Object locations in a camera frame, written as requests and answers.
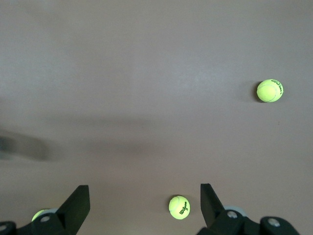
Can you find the brown table cloth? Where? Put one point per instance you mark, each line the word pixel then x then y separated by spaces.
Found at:
pixel 146 73

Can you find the yellow tennis ball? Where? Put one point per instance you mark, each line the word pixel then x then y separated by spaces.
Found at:
pixel 36 216
pixel 270 90
pixel 179 206

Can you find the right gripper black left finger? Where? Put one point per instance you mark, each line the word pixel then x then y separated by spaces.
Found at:
pixel 73 210

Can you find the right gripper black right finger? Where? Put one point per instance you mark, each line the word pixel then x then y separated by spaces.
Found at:
pixel 212 210

